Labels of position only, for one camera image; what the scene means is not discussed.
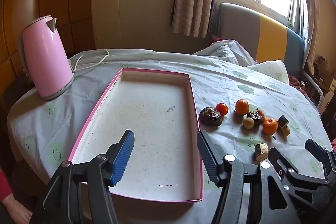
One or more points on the tan longan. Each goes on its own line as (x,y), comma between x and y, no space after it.
(286,131)
(248,123)

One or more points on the orange mandarin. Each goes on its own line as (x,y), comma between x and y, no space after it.
(242,107)
(270,126)

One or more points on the another person's forearm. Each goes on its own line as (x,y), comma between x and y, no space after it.
(4,184)

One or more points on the dark red cloth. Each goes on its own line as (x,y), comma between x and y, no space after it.
(295,81)

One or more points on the pink shallow cardboard box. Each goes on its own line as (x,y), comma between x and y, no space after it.
(152,121)

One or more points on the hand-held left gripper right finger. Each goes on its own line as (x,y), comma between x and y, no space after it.
(210,158)

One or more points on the small red fruit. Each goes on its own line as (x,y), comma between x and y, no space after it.
(261,113)

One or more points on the grey metal bed rail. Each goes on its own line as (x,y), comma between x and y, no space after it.
(315,85)

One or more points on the pink electric kettle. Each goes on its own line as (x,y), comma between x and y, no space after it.
(44,56)

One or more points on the grey yellow blue headboard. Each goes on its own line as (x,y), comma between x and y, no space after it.
(270,37)

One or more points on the white cloud-print pillow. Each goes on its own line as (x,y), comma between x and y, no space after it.
(270,69)

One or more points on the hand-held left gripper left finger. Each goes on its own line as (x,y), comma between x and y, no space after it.
(123,158)

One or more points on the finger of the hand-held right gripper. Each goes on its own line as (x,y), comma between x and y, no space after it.
(278,159)
(321,154)

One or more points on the dark wrinkled passion fruit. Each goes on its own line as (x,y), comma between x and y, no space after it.
(210,116)
(255,116)

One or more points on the red cherry tomato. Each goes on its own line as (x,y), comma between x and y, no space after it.
(222,109)

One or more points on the brown cardboard box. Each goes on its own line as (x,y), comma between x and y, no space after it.
(326,71)

